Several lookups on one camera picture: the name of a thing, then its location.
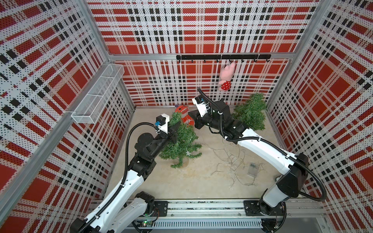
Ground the red plush monster toy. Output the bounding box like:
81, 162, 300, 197
175, 105, 195, 126

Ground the green circuit board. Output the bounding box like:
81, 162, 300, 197
137, 220, 153, 228

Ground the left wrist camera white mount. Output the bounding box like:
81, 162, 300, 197
154, 114, 170, 135

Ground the black hook rail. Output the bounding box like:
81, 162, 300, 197
176, 54, 272, 62

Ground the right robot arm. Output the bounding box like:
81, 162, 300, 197
188, 95, 327, 216

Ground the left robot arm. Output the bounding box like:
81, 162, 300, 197
70, 121, 182, 233

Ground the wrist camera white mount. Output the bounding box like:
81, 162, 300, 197
192, 95, 211, 117
154, 114, 170, 135

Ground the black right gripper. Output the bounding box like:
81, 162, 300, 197
188, 108, 223, 132

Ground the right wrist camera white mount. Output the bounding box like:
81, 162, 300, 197
192, 95, 211, 117

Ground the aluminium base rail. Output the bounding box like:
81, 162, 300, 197
125, 199, 330, 233

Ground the pink plush pig toy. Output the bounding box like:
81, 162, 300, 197
218, 62, 236, 91

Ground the clear string light wire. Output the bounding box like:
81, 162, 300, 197
200, 136, 266, 190

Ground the green christmas tree wooden base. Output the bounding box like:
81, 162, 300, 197
159, 112, 202, 169

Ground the white wire mesh basket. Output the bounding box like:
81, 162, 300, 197
72, 64, 124, 124

